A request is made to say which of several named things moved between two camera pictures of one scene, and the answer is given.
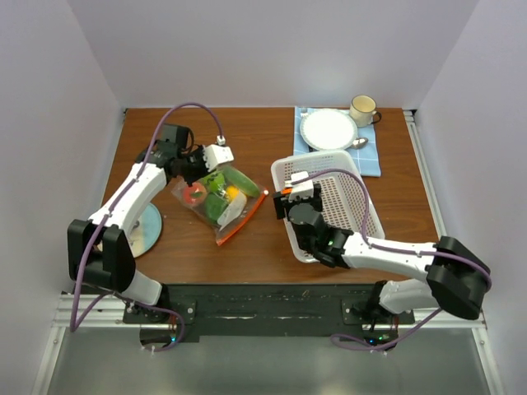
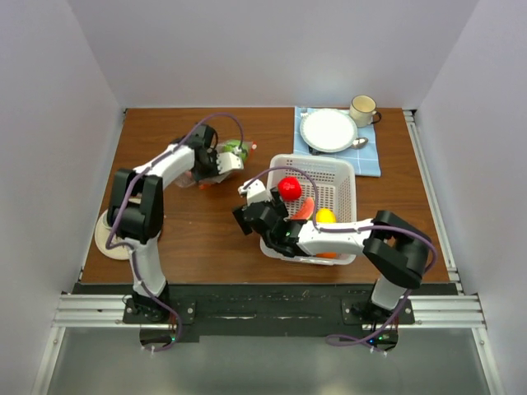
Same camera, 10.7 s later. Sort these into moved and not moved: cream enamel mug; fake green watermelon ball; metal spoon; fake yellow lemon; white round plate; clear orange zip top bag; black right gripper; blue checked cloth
Moved: fake yellow lemon; clear orange zip top bag; black right gripper; fake green watermelon ball
Not moved: metal spoon; white round plate; cream enamel mug; blue checked cloth
